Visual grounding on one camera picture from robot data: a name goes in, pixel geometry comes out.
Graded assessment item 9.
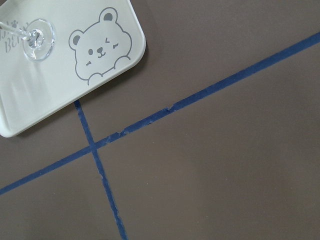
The cream bear serving tray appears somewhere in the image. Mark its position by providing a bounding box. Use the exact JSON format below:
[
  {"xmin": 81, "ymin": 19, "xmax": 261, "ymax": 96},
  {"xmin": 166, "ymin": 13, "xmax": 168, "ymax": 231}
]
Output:
[{"xmin": 0, "ymin": 0, "xmax": 146, "ymax": 138}]

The clear wine glass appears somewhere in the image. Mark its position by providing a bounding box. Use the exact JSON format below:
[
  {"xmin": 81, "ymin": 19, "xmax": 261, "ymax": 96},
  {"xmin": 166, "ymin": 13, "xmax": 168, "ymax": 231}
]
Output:
[{"xmin": 0, "ymin": 18, "xmax": 55, "ymax": 62}]

